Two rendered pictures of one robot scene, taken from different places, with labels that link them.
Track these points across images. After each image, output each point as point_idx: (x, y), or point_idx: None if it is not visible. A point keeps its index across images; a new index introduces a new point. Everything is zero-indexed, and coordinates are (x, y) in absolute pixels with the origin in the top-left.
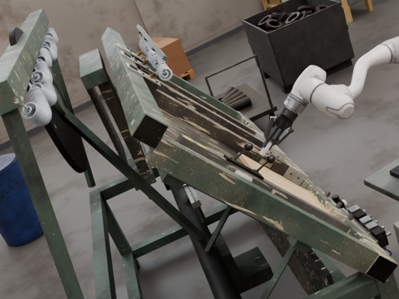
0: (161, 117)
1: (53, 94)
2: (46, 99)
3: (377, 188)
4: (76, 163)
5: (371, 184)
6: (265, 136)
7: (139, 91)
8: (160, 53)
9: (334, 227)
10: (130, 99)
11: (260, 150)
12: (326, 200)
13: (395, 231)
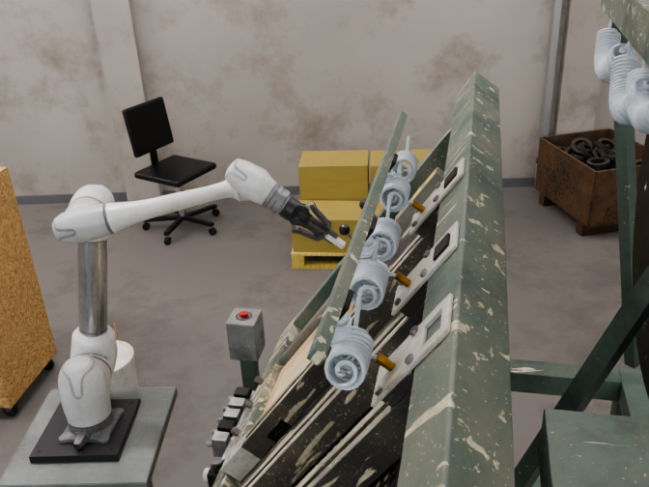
0: (459, 95)
1: (609, 95)
2: (603, 62)
3: (155, 457)
4: (633, 272)
5: (151, 466)
6: (329, 222)
7: (466, 108)
8: (401, 123)
9: (324, 282)
10: (483, 103)
11: (341, 243)
12: (257, 402)
13: (255, 330)
